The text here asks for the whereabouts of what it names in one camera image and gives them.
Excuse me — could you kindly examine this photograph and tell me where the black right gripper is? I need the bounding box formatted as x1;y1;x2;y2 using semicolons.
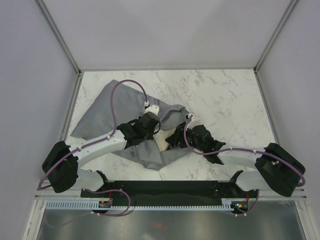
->
165;124;205;153

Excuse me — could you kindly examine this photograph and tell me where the beige pillow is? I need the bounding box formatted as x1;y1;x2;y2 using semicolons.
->
153;128;176;152

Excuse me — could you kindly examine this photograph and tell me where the grey pillowcase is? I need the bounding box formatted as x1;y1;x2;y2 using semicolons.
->
71;80;190;171

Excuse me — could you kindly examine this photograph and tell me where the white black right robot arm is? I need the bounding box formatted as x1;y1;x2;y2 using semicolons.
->
165;124;306;198

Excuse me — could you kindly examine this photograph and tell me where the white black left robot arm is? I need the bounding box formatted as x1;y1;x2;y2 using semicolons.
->
41;111;160;197

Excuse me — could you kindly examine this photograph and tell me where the metal front panel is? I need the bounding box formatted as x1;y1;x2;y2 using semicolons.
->
37;201;306;240

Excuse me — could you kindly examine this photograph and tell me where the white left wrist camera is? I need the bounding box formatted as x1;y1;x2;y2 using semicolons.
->
144;104;160;116

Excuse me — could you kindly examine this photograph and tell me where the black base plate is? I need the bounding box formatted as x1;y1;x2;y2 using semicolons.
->
79;179;260;208

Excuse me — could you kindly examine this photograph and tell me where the aluminium left side rail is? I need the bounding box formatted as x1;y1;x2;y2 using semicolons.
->
58;72;84;142

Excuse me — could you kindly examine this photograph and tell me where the aluminium right side rail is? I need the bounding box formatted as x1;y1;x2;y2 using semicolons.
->
253;69;282;146

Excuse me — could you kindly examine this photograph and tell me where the white slotted cable duct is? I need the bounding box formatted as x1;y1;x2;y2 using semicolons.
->
45;200;239;212

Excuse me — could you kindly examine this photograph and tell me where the aluminium left corner post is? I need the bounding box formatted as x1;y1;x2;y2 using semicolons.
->
34;0;82;76

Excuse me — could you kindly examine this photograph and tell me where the aluminium corner post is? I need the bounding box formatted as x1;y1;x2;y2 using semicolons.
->
253;0;300;75
34;0;82;76

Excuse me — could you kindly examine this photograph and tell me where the aluminium right corner post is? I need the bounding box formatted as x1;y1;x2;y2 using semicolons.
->
253;0;300;75

